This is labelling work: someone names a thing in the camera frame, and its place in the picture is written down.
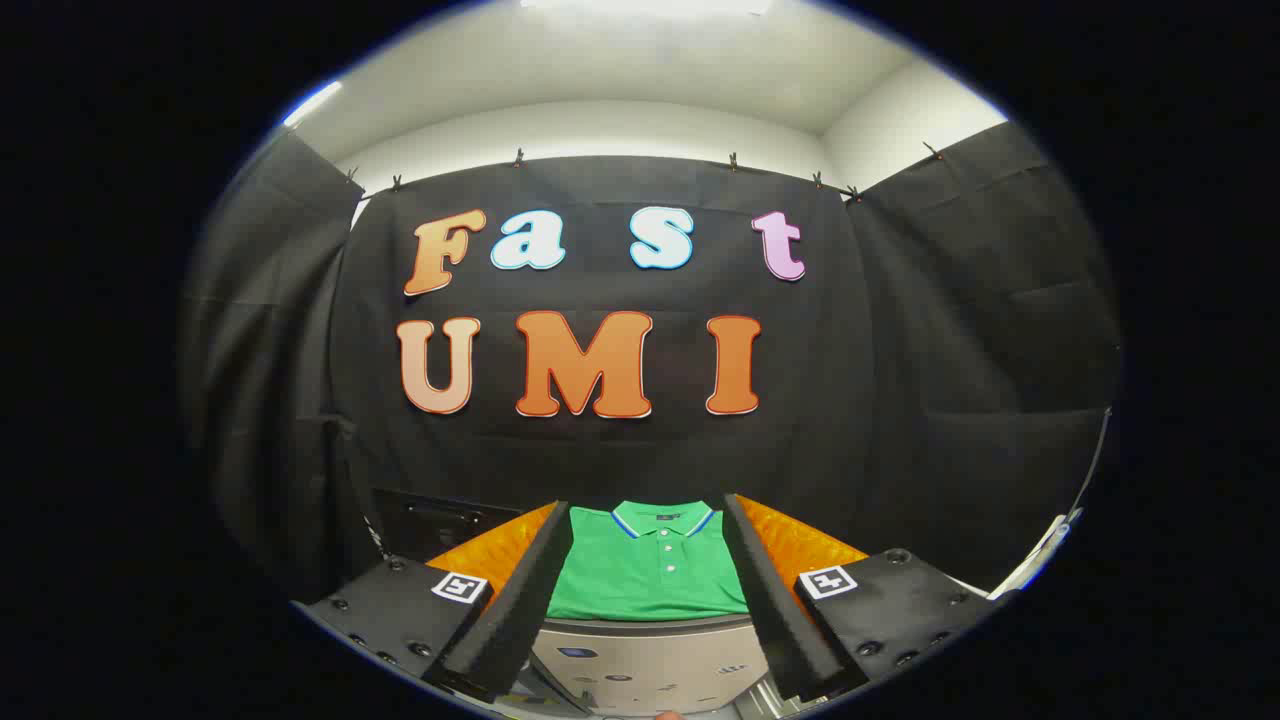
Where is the ceiling light panel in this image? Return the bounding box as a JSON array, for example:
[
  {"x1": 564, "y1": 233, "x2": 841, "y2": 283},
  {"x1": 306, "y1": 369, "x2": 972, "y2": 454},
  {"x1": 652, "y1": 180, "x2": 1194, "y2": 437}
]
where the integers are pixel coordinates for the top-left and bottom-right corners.
[
  {"x1": 520, "y1": 0, "x2": 773, "y2": 17},
  {"x1": 283, "y1": 80, "x2": 344, "y2": 128}
]

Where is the white printed sheet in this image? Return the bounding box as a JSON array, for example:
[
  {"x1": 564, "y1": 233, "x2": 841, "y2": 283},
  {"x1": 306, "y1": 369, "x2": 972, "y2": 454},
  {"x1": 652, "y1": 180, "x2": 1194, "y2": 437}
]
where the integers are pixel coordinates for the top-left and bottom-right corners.
[{"x1": 988, "y1": 508, "x2": 1086, "y2": 601}]

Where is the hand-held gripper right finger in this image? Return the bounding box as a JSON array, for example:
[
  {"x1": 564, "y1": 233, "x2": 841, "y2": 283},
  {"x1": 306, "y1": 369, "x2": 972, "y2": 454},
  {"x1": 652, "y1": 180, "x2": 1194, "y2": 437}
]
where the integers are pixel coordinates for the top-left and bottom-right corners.
[{"x1": 721, "y1": 492, "x2": 1006, "y2": 704}]

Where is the row of black clips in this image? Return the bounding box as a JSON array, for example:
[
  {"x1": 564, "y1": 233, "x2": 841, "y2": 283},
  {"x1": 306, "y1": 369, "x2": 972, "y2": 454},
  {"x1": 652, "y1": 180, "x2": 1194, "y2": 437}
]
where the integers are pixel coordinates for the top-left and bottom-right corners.
[{"x1": 345, "y1": 143, "x2": 946, "y2": 201}]

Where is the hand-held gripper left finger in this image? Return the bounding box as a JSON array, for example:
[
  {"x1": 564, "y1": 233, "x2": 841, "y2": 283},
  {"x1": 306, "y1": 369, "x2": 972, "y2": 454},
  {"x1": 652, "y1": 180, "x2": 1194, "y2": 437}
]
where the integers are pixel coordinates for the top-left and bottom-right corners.
[{"x1": 293, "y1": 500, "x2": 574, "y2": 703}]

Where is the green polo shirt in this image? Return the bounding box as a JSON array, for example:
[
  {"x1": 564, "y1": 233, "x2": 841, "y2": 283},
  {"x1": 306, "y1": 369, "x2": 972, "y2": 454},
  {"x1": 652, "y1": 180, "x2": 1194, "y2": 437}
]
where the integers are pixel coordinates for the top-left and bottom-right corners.
[{"x1": 547, "y1": 500, "x2": 751, "y2": 623}]

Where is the dark transparent washing machine lid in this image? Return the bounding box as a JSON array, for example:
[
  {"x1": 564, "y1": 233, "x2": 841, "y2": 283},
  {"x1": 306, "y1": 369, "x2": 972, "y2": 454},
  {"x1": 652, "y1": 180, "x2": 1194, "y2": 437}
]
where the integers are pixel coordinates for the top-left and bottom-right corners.
[{"x1": 372, "y1": 488, "x2": 526, "y2": 563}]

